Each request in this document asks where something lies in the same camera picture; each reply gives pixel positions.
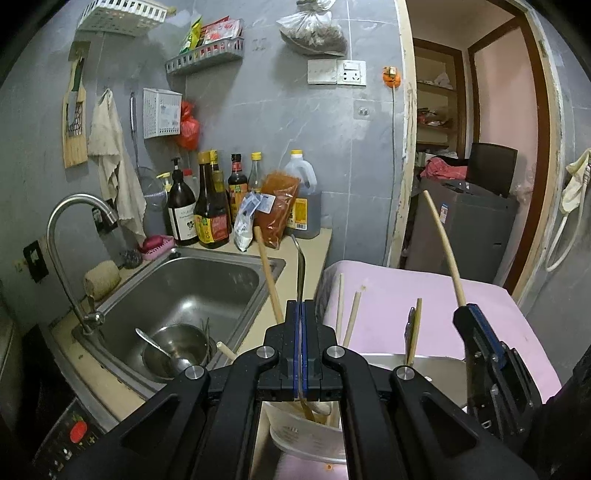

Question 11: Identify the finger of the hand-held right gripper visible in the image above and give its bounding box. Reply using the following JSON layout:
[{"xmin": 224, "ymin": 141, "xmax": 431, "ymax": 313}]
[
  {"xmin": 454, "ymin": 305, "xmax": 493, "ymax": 416},
  {"xmin": 470, "ymin": 305, "xmax": 542, "ymax": 439}
]

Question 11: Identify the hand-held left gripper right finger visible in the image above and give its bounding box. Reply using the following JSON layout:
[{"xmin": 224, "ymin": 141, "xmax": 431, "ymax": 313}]
[{"xmin": 301, "ymin": 300, "xmax": 539, "ymax": 480}]

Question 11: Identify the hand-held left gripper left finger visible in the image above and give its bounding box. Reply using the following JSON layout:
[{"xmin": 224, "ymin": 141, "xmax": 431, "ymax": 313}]
[{"xmin": 92, "ymin": 300, "xmax": 302, "ymax": 480}]

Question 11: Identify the ornate-handled steel spoon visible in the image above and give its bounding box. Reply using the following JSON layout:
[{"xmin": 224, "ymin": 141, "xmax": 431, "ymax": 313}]
[{"xmin": 404, "ymin": 307, "xmax": 417, "ymax": 358}]

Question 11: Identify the plain-handled steel spoon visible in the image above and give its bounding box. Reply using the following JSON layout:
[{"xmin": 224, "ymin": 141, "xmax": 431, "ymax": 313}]
[{"xmin": 290, "ymin": 234, "xmax": 311, "ymax": 407}]

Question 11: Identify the white plastic utensil holder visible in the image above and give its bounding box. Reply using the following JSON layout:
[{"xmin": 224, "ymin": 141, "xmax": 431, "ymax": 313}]
[{"xmin": 264, "ymin": 401, "xmax": 348, "ymax": 464}]

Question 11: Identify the pink floral tablecloth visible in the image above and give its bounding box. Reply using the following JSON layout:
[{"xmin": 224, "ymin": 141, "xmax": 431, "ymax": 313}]
[{"xmin": 277, "ymin": 260, "xmax": 563, "ymax": 480}]

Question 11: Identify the grey appliance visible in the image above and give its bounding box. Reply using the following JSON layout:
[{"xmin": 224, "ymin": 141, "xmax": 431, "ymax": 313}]
[{"xmin": 405, "ymin": 178, "xmax": 520, "ymax": 287}]

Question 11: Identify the stainless steel sink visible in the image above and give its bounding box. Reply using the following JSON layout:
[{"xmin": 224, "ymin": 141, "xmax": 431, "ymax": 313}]
[{"xmin": 71, "ymin": 247, "xmax": 287, "ymax": 386}]

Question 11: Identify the stainless steel bowl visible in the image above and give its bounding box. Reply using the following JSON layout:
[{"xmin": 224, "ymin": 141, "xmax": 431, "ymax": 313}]
[{"xmin": 141, "ymin": 323, "xmax": 218, "ymax": 381}]

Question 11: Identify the white and blue bag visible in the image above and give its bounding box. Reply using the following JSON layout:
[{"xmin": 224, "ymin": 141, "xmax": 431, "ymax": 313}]
[{"xmin": 233, "ymin": 191, "xmax": 275, "ymax": 252}]

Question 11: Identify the orange chili powder bag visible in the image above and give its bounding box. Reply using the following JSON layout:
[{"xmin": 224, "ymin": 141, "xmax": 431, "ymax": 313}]
[{"xmin": 253, "ymin": 170, "xmax": 302, "ymax": 250}]

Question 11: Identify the large dark liquid jug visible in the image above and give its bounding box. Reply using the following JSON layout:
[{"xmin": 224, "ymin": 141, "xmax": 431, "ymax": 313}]
[{"xmin": 279, "ymin": 149, "xmax": 321, "ymax": 240}]

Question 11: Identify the red crumpled cloth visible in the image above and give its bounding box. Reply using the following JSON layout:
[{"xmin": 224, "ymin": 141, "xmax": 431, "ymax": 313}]
[{"xmin": 419, "ymin": 156, "xmax": 469, "ymax": 182}]

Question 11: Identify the dark soy sauce bottle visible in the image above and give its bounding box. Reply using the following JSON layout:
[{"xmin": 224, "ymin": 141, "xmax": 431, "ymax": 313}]
[{"xmin": 194, "ymin": 151, "xmax": 230, "ymax": 250}]

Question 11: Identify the red-capped dark bottle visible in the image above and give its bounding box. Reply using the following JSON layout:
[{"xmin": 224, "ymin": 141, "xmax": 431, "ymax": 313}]
[{"xmin": 228, "ymin": 154, "xmax": 250, "ymax": 222}]

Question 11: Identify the pink soap dish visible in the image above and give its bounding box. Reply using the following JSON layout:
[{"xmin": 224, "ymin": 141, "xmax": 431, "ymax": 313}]
[{"xmin": 140, "ymin": 234, "xmax": 176, "ymax": 260}]

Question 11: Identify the yellow-capped clear bottle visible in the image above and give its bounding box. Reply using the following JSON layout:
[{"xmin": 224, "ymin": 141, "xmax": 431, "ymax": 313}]
[{"xmin": 248, "ymin": 152, "xmax": 265, "ymax": 195}]

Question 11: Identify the white rag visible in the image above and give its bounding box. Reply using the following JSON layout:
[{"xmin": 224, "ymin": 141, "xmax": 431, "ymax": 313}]
[{"xmin": 558, "ymin": 148, "xmax": 591, "ymax": 214}]

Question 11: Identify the yellow-capped dark bottle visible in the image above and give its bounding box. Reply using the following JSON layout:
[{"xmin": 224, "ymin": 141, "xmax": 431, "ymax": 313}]
[{"xmin": 209, "ymin": 149, "xmax": 232, "ymax": 185}]

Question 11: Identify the loofah sponge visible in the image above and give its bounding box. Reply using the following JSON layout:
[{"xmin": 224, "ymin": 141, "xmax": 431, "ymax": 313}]
[{"xmin": 83, "ymin": 260, "xmax": 122, "ymax": 301}]

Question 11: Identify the hanging mesh strainer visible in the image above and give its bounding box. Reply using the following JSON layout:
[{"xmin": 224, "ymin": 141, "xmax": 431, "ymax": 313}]
[{"xmin": 129, "ymin": 92, "xmax": 168, "ymax": 213}]

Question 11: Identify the wooden shelf unit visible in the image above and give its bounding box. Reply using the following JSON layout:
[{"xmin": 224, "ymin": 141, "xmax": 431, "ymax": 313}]
[{"xmin": 413, "ymin": 39, "xmax": 463, "ymax": 153}]

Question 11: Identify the red plastic bag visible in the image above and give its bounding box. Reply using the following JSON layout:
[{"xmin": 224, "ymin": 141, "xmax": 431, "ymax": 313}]
[{"xmin": 178, "ymin": 100, "xmax": 202, "ymax": 152}]

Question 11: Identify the black induction cooker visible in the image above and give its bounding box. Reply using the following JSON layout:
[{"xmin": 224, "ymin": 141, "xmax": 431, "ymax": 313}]
[{"xmin": 30, "ymin": 397, "xmax": 121, "ymax": 480}]

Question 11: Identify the beige hanging towel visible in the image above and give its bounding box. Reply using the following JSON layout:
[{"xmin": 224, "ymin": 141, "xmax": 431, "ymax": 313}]
[{"xmin": 88, "ymin": 89, "xmax": 147, "ymax": 243}]

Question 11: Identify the steel faucet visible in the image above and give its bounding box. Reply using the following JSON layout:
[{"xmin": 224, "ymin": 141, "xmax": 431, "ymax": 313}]
[{"xmin": 46, "ymin": 194, "xmax": 120, "ymax": 335}]

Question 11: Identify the wooden cutting board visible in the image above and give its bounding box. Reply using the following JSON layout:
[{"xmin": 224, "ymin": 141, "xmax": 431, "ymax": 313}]
[{"xmin": 62, "ymin": 41, "xmax": 90, "ymax": 169}]

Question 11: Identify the plastic bag of dried goods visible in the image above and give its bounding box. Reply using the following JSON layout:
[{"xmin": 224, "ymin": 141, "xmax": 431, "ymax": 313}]
[{"xmin": 277, "ymin": 0, "xmax": 349, "ymax": 56}]

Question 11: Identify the red seasoning packet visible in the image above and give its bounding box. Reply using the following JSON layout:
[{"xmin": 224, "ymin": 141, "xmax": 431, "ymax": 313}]
[{"xmin": 202, "ymin": 17, "xmax": 243, "ymax": 46}]

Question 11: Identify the green and yellow seasoning packet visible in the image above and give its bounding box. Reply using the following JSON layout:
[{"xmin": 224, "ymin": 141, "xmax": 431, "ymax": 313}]
[{"xmin": 179, "ymin": 16, "xmax": 204, "ymax": 52}]

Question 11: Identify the white hose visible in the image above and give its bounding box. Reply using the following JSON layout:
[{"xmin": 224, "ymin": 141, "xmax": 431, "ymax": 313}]
[{"xmin": 545, "ymin": 208, "xmax": 571, "ymax": 273}]

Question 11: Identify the beige door frame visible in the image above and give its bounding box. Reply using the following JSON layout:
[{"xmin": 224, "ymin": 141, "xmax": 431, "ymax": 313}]
[{"xmin": 385, "ymin": 0, "xmax": 419, "ymax": 273}]

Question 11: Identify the brown wooden door frame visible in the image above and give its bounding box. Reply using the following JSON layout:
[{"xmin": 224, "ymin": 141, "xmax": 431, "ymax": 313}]
[{"xmin": 522, "ymin": 9, "xmax": 571, "ymax": 305}]

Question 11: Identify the small white wall basket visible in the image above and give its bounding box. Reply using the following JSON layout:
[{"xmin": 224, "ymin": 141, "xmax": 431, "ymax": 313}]
[{"xmin": 142, "ymin": 88, "xmax": 183, "ymax": 140}]

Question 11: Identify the black wall socket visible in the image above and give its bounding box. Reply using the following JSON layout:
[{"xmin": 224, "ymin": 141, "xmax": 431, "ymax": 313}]
[{"xmin": 23, "ymin": 240, "xmax": 49, "ymax": 283}]

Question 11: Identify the white light switch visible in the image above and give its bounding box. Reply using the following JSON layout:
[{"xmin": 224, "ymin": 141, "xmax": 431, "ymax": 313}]
[{"xmin": 307, "ymin": 59, "xmax": 339, "ymax": 85}]

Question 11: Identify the white wall socket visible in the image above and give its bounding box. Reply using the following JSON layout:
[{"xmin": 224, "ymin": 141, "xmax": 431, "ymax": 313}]
[{"xmin": 337, "ymin": 59, "xmax": 368, "ymax": 87}]

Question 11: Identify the white wall shelf basket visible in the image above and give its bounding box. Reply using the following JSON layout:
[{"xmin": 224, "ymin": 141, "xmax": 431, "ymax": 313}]
[{"xmin": 165, "ymin": 39, "xmax": 245, "ymax": 77}]

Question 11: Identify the green-handled cleaver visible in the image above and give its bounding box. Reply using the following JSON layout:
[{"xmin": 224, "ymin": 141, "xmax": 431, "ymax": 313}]
[{"xmin": 67, "ymin": 55, "xmax": 86, "ymax": 139}]

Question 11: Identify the large white wall basket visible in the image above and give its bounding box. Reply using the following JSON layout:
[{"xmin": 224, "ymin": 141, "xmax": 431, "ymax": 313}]
[{"xmin": 76, "ymin": 0, "xmax": 169, "ymax": 38}]

